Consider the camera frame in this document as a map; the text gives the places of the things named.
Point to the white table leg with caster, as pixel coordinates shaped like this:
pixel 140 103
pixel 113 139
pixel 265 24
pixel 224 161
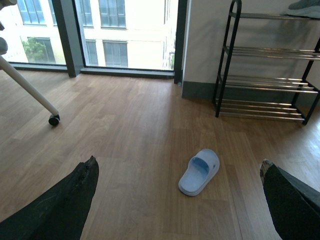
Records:
pixel 54 118

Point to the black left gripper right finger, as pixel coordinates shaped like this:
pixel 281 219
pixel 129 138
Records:
pixel 293 205

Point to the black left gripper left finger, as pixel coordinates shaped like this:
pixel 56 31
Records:
pixel 61 212

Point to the black metal shoe rack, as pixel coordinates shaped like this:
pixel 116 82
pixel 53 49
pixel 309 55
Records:
pixel 289 99

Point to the light blue slide sandal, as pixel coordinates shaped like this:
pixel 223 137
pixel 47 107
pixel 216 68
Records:
pixel 200 171

